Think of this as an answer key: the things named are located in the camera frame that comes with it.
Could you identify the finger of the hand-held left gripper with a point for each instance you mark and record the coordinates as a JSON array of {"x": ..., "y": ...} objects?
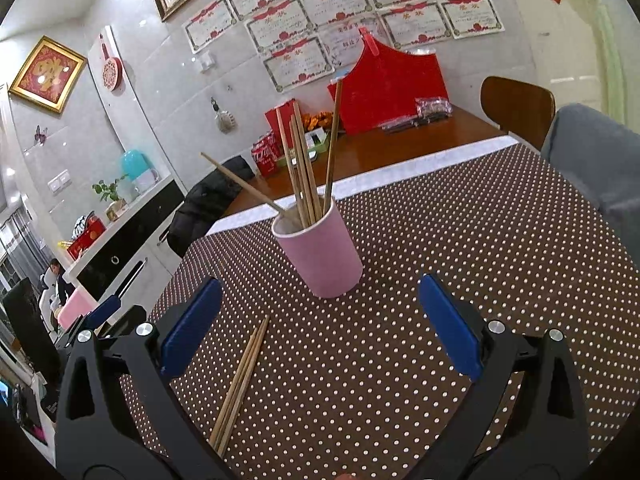
[
  {"x": 104, "y": 310},
  {"x": 127, "y": 317}
]

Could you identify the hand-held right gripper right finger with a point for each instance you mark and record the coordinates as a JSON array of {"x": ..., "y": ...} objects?
[{"x": 450, "y": 325}]

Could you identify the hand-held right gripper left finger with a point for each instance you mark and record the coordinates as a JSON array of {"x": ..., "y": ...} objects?
[{"x": 192, "y": 327}]

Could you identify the slim wooden chopstick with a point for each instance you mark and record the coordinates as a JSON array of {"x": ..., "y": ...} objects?
[
  {"x": 239, "y": 382},
  {"x": 247, "y": 380},
  {"x": 305, "y": 150},
  {"x": 332, "y": 145},
  {"x": 286, "y": 160},
  {"x": 231, "y": 390},
  {"x": 240, "y": 182},
  {"x": 299, "y": 170}
]

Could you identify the pink cup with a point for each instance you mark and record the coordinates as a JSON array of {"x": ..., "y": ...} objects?
[{"x": 325, "y": 255}]

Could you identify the pink furniture piece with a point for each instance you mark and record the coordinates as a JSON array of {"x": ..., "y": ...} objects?
[{"x": 75, "y": 312}]

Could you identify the white office chair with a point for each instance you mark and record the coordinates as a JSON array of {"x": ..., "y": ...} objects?
[{"x": 46, "y": 300}]

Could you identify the white and black cabinet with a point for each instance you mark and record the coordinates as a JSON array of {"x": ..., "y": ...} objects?
[{"x": 130, "y": 245}]

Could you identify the red patterned box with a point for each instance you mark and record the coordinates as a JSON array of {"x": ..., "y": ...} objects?
[{"x": 87, "y": 240}]

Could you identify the brown polka-dot tablecloth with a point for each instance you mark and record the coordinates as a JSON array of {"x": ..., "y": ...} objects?
[{"x": 400, "y": 240}]

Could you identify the green potted plant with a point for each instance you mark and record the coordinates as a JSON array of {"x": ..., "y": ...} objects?
[{"x": 111, "y": 195}]

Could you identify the black jacket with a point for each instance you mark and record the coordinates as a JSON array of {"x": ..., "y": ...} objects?
[{"x": 205, "y": 205}]

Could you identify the teal kettle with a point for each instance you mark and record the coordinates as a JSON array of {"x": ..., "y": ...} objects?
[{"x": 135, "y": 167}]

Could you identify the red soda carton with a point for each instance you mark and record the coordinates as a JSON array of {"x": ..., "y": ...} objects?
[{"x": 264, "y": 155}]

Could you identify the dark snack packet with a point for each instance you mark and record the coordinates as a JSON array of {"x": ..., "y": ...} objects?
[{"x": 434, "y": 108}]

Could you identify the grey garment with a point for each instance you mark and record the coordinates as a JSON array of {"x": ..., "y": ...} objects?
[{"x": 595, "y": 160}]

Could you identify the green tray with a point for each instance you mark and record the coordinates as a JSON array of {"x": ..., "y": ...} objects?
[{"x": 320, "y": 146}]

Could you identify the wooden chair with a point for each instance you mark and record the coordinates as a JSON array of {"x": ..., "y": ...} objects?
[{"x": 520, "y": 110}]

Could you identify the red paper box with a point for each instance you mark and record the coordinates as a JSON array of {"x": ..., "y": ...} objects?
[{"x": 277, "y": 115}]

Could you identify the red round knot ornament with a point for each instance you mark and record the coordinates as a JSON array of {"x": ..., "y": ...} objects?
[{"x": 111, "y": 72}]

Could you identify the orange snack packet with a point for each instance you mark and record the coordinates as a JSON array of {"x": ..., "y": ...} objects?
[{"x": 317, "y": 121}]

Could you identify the gold-framed red picture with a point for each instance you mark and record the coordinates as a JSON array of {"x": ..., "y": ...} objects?
[{"x": 47, "y": 74}]

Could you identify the red gift bag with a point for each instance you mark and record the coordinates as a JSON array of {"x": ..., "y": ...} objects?
[{"x": 390, "y": 85}]

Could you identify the group of paper certificates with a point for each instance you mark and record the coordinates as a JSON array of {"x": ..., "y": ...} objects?
[{"x": 350, "y": 0}]

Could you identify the white wall socket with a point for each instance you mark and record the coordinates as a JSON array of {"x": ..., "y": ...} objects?
[{"x": 60, "y": 182}]

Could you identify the butterfly wall sticker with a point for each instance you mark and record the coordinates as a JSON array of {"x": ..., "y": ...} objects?
[{"x": 41, "y": 136}]

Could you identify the grey wall hanging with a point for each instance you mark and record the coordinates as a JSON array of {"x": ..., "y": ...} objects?
[{"x": 225, "y": 120}]

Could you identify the white wall switch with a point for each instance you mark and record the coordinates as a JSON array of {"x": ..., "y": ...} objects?
[{"x": 207, "y": 61}]

